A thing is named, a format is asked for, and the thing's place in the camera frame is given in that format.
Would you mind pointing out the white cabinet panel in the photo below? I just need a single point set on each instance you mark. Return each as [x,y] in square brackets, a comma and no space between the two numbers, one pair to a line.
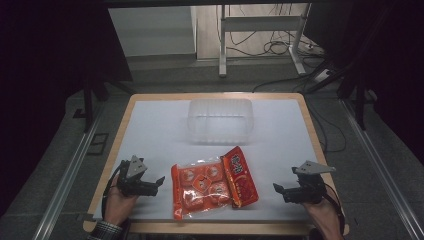
[153,30]

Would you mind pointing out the clear plastic container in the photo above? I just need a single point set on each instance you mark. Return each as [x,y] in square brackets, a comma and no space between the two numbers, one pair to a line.
[220,121]

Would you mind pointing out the silver wristband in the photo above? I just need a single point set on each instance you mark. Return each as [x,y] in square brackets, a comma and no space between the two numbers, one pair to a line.
[106,230]

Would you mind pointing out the black floor plate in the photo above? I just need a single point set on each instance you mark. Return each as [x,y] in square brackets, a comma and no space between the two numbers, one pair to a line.
[98,144]

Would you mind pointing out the black metal stand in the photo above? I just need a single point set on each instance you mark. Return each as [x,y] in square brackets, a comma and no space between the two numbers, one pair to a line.
[358,100]
[88,103]

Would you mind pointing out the clear bag of orange packets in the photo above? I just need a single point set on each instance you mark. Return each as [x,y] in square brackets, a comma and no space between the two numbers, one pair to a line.
[200,190]

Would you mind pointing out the aluminium floor rail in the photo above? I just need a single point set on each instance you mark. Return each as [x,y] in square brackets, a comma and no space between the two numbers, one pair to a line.
[383,173]
[66,180]

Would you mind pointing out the white metal desk frame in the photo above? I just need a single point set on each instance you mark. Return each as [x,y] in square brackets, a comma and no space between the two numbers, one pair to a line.
[260,23]

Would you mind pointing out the person's left hand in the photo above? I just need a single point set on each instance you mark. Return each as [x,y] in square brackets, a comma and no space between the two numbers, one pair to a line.
[116,205]

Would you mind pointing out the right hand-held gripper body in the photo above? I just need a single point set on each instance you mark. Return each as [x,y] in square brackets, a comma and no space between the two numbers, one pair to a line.
[310,186]

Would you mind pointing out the orange red snack packet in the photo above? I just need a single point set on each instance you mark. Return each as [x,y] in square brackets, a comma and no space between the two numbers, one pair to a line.
[241,180]

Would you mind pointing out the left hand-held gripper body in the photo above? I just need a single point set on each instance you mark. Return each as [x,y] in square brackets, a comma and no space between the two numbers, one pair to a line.
[133,173]

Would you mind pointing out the white power strip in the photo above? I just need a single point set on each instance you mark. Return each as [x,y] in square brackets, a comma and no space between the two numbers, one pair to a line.
[321,75]

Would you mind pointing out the white table mat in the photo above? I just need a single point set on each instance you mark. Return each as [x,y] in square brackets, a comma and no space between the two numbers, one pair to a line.
[160,133]

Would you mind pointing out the person's right hand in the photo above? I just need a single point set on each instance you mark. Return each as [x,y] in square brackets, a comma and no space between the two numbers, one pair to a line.
[321,218]

